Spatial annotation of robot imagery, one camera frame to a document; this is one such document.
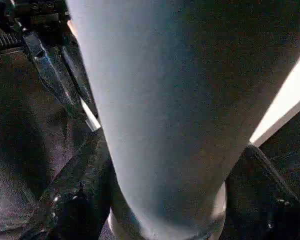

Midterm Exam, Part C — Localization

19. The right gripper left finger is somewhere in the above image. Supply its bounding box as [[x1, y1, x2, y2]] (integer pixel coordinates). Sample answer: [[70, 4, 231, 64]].
[[16, 131, 116, 240]]

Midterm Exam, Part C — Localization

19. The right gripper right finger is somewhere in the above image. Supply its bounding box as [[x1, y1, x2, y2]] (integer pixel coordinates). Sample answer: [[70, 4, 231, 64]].
[[224, 144, 300, 240]]

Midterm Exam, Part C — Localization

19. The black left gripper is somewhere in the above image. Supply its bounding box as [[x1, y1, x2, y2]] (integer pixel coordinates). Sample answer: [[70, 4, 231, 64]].
[[0, 0, 76, 111]]

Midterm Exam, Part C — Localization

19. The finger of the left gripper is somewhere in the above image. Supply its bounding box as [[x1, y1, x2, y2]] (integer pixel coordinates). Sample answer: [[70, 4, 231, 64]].
[[61, 45, 100, 119]]

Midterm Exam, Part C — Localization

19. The white plastic table leg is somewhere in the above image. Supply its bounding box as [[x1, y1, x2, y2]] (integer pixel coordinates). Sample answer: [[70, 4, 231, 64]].
[[64, 0, 300, 240]]

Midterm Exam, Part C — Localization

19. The white plastic table top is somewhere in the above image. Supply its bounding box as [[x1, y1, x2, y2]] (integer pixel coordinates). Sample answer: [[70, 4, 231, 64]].
[[66, 18, 300, 149]]

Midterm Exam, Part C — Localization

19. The black shiny mat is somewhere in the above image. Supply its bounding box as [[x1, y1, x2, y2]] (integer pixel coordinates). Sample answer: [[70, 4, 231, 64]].
[[0, 0, 300, 240]]

